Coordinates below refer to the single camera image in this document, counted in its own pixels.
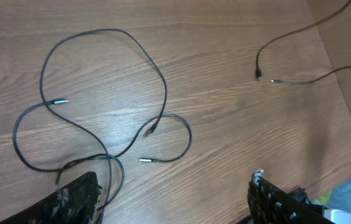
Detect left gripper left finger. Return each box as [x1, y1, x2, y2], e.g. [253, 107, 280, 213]
[0, 171, 101, 224]

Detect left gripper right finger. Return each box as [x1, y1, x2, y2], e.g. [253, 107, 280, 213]
[246, 169, 332, 224]

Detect black USB cable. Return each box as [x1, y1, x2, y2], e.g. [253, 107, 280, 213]
[255, 0, 351, 85]
[40, 28, 167, 218]
[12, 98, 193, 187]

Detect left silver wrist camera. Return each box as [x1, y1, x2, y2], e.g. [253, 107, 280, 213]
[324, 209, 351, 224]

